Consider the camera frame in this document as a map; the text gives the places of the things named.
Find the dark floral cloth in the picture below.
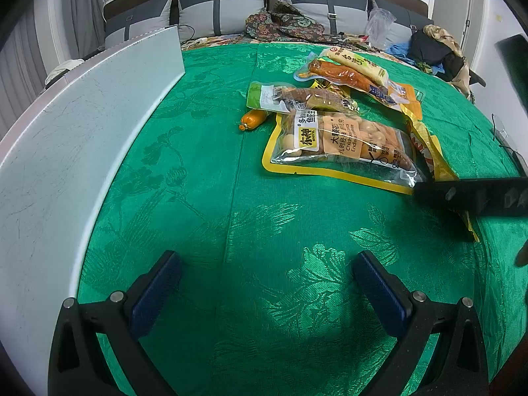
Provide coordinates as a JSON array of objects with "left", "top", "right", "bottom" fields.
[{"left": 246, "top": 1, "right": 326, "bottom": 43}]

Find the yellow chicken feet packet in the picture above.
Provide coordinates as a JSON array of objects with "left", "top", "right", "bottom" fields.
[{"left": 406, "top": 119, "right": 480, "bottom": 243}]

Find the green patterned cloth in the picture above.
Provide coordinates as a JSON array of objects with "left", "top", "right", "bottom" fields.
[{"left": 76, "top": 43, "right": 528, "bottom": 396}]

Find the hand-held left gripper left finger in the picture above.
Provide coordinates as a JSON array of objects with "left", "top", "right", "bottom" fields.
[{"left": 47, "top": 250, "right": 183, "bottom": 396}]

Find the black clothing pile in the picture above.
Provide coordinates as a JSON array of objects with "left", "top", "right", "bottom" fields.
[{"left": 408, "top": 29, "right": 467, "bottom": 77}]

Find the large clear yellow-edged snack packet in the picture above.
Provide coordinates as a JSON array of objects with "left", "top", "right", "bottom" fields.
[{"left": 262, "top": 109, "right": 425, "bottom": 194}]

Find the white flat panel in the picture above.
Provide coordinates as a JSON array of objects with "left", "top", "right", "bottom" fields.
[{"left": 0, "top": 25, "right": 186, "bottom": 380}]

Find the blue cloth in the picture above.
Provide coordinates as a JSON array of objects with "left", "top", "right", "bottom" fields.
[{"left": 385, "top": 42, "right": 421, "bottom": 67}]

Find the clear orange chicken leg packet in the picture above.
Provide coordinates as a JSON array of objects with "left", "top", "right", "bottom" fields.
[{"left": 294, "top": 58, "right": 407, "bottom": 110}]

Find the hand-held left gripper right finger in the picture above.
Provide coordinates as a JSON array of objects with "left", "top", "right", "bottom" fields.
[{"left": 352, "top": 250, "right": 489, "bottom": 396}]

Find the clear plastic bag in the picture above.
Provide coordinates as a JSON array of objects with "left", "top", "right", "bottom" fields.
[{"left": 365, "top": 7, "right": 397, "bottom": 50}]

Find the grey curtain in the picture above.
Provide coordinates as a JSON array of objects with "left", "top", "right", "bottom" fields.
[{"left": 0, "top": 0, "right": 104, "bottom": 100}]

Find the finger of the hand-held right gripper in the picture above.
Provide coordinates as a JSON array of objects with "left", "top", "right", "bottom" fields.
[{"left": 413, "top": 177, "right": 528, "bottom": 217}]

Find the orange-yellow snack packet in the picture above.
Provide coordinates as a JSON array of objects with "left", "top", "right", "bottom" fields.
[{"left": 388, "top": 83, "right": 423, "bottom": 121}]

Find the white yellow stick snack packet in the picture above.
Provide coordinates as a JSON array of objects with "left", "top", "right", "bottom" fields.
[{"left": 322, "top": 47, "right": 389, "bottom": 87}]

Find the orange sausage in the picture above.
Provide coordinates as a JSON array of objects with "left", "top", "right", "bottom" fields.
[{"left": 240, "top": 109, "right": 276, "bottom": 133}]

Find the floral bedsheet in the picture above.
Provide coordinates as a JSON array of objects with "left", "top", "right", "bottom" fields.
[{"left": 181, "top": 33, "right": 413, "bottom": 64}]

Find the grey pillow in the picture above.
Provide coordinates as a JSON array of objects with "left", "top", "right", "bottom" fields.
[
  {"left": 280, "top": 0, "right": 370, "bottom": 36},
  {"left": 371, "top": 0, "right": 434, "bottom": 46},
  {"left": 104, "top": 0, "right": 176, "bottom": 48},
  {"left": 177, "top": 0, "right": 269, "bottom": 40}
]

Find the white cloth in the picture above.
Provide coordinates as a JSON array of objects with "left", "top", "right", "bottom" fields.
[{"left": 43, "top": 58, "right": 85, "bottom": 89}]

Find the green-labelled brown snack packet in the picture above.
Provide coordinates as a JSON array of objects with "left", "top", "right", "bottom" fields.
[{"left": 247, "top": 82, "right": 359, "bottom": 114}]

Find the black screen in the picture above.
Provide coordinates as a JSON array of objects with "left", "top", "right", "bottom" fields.
[{"left": 495, "top": 35, "right": 528, "bottom": 112}]

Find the clear phone stand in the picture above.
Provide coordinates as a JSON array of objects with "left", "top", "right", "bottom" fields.
[{"left": 491, "top": 113, "right": 528, "bottom": 176}]

